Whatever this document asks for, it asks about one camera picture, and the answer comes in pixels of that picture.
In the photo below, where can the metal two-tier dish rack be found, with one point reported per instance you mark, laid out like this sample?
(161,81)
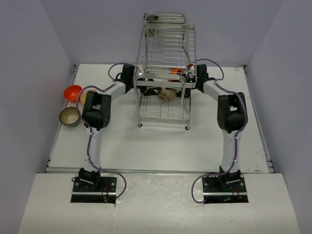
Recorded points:
(173,47)

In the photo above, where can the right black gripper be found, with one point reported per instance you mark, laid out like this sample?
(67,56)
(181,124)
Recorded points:
(185,91)

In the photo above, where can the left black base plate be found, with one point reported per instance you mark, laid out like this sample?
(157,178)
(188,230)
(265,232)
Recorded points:
(84,192)

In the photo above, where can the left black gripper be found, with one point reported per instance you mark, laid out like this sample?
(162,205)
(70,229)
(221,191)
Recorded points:
(149,91)

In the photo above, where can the metal utensil cup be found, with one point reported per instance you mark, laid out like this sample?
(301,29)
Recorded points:
(151,21)

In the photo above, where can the orange bowl on table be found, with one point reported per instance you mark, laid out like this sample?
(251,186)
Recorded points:
(71,92)

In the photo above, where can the cream beige bowl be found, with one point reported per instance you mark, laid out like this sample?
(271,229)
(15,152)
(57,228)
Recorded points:
(83,97)

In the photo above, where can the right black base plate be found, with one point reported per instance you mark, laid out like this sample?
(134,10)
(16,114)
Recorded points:
(214,192)

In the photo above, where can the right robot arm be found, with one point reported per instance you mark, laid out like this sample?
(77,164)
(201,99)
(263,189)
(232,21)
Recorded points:
(232,118)

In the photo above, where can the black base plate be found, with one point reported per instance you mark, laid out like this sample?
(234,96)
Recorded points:
(214,192)
(84,192)

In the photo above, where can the orange bowl in rack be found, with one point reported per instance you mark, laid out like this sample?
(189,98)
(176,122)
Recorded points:
(176,71)

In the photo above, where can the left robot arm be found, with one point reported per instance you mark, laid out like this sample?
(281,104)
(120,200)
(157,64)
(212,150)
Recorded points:
(96,116)

